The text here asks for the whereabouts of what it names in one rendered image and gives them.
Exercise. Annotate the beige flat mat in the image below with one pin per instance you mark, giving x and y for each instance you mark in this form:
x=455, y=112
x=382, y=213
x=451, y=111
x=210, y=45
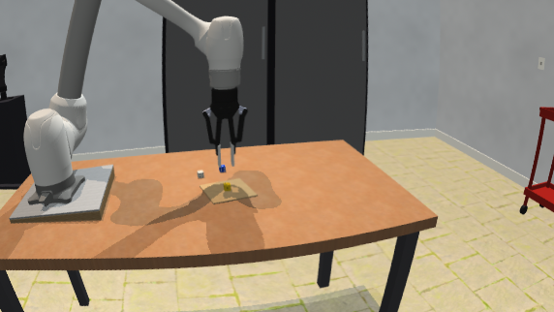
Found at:
x=216, y=193

